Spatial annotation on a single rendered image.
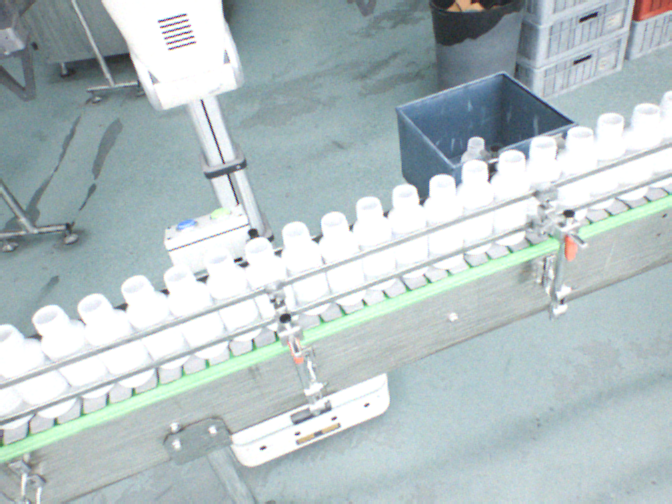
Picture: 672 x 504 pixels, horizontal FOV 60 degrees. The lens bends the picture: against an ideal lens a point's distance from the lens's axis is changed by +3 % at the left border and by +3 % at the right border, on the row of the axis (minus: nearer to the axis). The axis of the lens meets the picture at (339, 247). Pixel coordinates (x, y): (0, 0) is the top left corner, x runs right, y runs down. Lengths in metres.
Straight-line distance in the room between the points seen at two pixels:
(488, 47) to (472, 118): 1.30
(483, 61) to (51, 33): 3.10
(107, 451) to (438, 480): 1.11
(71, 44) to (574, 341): 3.92
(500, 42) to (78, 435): 2.48
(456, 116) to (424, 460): 1.03
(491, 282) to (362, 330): 0.24
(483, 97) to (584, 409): 1.02
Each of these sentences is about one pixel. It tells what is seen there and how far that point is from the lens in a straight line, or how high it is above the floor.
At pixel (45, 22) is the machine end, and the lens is 4.81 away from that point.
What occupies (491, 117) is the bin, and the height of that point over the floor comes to 0.82.
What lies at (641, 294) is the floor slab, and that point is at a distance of 2.38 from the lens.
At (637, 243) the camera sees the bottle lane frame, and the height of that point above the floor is 0.92.
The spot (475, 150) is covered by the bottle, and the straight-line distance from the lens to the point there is 1.45.
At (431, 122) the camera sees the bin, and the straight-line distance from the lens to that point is 1.60.
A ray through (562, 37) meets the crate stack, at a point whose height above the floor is 0.33.
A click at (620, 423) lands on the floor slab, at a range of 2.03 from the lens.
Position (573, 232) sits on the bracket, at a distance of 0.94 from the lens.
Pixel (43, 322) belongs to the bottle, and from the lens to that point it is 0.91.
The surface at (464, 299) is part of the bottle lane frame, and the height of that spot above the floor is 0.94.
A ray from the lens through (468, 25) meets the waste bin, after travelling 2.88.
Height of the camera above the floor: 1.70
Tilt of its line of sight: 42 degrees down
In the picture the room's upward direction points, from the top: 12 degrees counter-clockwise
